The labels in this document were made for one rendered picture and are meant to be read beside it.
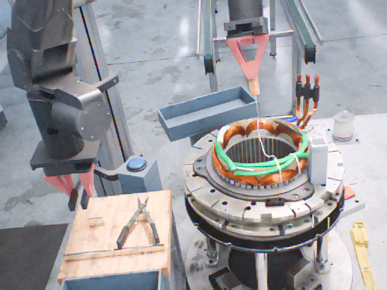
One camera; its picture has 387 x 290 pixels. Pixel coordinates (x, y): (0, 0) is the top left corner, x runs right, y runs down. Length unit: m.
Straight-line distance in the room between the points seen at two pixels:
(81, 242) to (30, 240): 1.68
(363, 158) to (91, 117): 1.01
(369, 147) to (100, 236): 0.93
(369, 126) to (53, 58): 1.18
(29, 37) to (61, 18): 0.05
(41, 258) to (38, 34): 1.91
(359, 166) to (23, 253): 1.71
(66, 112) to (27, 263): 1.86
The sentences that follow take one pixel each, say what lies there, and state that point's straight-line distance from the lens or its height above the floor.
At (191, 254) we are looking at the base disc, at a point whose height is 0.80.
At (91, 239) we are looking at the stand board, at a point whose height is 1.07.
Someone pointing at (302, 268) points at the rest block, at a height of 0.87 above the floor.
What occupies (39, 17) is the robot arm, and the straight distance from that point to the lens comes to 0.60.
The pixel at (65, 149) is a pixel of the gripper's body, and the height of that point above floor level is 1.29.
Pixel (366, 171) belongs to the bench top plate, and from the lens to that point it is 1.42.
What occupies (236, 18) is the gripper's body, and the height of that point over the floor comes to 1.40.
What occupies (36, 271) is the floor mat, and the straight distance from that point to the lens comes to 2.39.
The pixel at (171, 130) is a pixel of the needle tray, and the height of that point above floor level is 1.06.
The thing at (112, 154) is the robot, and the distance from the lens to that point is 1.24.
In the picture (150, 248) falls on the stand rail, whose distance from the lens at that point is 0.81.
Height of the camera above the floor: 1.67
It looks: 35 degrees down
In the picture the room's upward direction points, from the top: 9 degrees counter-clockwise
